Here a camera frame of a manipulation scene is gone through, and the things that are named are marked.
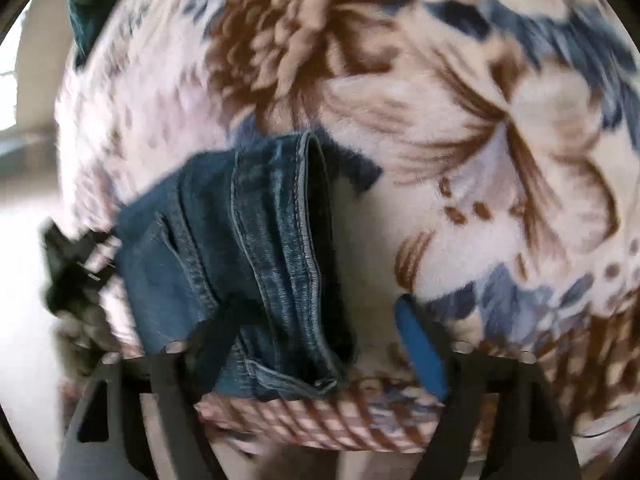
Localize floral plush blanket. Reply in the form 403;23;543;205
52;0;640;454

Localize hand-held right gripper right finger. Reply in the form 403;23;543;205
394;293;584;480

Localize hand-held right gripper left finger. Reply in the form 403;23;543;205
59;296;252;480

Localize teal velvet blanket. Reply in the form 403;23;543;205
68;0;132;69

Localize blue denim pants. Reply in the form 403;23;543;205
115;132;359;404

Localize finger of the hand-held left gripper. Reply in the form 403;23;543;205
42;217;123;315

